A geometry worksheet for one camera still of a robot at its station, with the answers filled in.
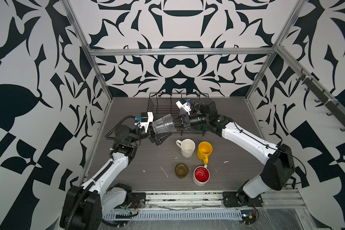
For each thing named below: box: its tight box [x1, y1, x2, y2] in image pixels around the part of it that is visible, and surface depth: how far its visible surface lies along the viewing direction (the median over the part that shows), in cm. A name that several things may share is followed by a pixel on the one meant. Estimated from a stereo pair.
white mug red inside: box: [192, 164, 211, 187], surface depth 79 cm
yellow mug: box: [196, 141, 213, 166], surface depth 86 cm
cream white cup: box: [175, 138, 196, 158], surface depth 87 cm
